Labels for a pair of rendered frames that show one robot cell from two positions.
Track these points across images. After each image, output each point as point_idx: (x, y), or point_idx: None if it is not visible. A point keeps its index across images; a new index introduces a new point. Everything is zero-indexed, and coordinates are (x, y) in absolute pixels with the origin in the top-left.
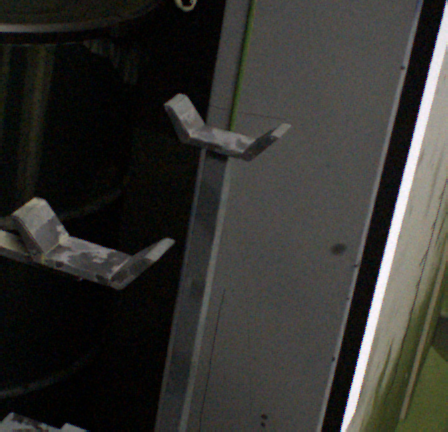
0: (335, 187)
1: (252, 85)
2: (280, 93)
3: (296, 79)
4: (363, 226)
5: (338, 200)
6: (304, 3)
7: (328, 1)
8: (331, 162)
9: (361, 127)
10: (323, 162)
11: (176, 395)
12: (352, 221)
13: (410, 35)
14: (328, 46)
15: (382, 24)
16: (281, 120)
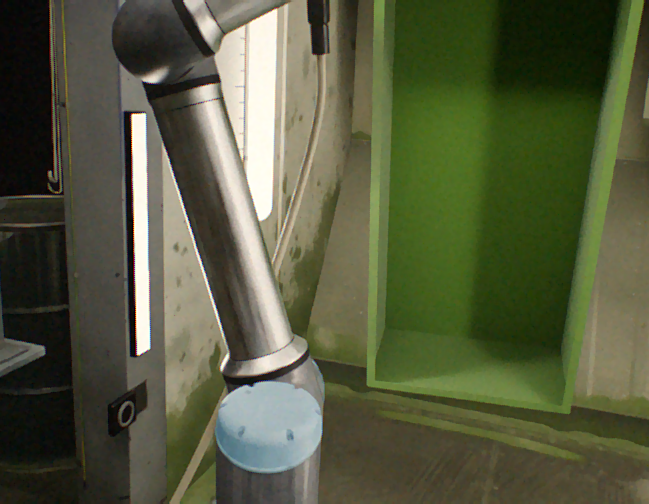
0: (111, 250)
1: (77, 215)
2: (86, 217)
3: (90, 210)
4: (123, 263)
5: (113, 255)
6: (87, 181)
7: (94, 179)
8: (108, 240)
9: (114, 225)
10: (105, 241)
11: None
12: (119, 262)
13: (122, 187)
14: (97, 196)
15: (112, 185)
16: (89, 227)
